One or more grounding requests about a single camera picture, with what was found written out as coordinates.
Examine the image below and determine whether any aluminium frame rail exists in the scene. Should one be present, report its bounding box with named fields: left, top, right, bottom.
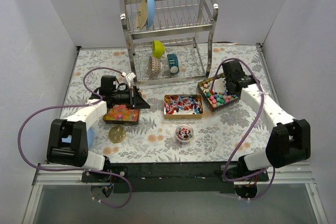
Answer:
left=24, top=162, right=328, bottom=223

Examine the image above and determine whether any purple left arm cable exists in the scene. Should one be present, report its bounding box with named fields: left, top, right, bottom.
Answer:
left=17, top=67, right=133, bottom=208

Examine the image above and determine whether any gold tin with lollipops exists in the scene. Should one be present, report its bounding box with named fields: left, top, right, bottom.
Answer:
left=164, top=94, right=204, bottom=120

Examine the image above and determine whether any floral tablecloth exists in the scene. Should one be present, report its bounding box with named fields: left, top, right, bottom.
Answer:
left=66, top=48, right=269, bottom=163

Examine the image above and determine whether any patterned ceramic bowl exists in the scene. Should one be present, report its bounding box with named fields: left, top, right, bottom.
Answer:
left=148, top=56, right=162, bottom=77

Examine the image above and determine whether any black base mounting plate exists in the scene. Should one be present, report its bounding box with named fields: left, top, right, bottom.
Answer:
left=81, top=162, right=269, bottom=195

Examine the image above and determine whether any light blue plate on table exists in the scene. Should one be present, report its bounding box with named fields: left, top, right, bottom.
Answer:
left=87, top=128, right=94, bottom=148

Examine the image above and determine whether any tin with star candies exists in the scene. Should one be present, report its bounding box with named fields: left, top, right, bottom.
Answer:
left=197, top=74, right=240, bottom=113

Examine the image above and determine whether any tin with gummy candies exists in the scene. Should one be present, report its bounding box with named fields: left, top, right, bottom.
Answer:
left=103, top=104, right=140, bottom=126

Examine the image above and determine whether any steel dish rack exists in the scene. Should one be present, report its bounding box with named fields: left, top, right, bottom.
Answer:
left=119, top=0, right=219, bottom=84

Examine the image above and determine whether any beige wooden plate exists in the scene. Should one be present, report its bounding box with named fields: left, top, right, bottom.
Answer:
left=136, top=0, right=148, bottom=30

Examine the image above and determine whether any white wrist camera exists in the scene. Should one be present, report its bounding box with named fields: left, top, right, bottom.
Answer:
left=121, top=72, right=136, bottom=88
left=212, top=78, right=227, bottom=93

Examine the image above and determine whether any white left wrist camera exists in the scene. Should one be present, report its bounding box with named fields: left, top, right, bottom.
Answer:
left=121, top=72, right=136, bottom=88

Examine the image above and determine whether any clear glass jar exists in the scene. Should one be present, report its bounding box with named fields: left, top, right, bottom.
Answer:
left=175, top=124, right=194, bottom=144

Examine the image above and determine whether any gold round jar lid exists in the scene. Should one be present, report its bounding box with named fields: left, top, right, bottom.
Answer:
left=108, top=125, right=126, bottom=144

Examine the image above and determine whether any green bowl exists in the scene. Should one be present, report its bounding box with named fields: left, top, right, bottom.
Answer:
left=152, top=40, right=165, bottom=59

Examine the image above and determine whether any teal mug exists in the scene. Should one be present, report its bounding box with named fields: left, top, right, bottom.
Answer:
left=167, top=54, right=180, bottom=75

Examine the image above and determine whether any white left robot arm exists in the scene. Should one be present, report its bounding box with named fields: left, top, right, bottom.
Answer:
left=47, top=76, right=150, bottom=182

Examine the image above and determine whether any light blue plate in rack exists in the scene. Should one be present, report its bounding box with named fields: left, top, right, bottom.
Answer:
left=142, top=0, right=155, bottom=29

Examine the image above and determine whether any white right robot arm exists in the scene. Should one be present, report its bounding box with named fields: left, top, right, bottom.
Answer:
left=223, top=59, right=311, bottom=181

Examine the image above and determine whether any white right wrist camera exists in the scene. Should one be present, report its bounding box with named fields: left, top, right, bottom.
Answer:
left=212, top=78, right=227, bottom=93

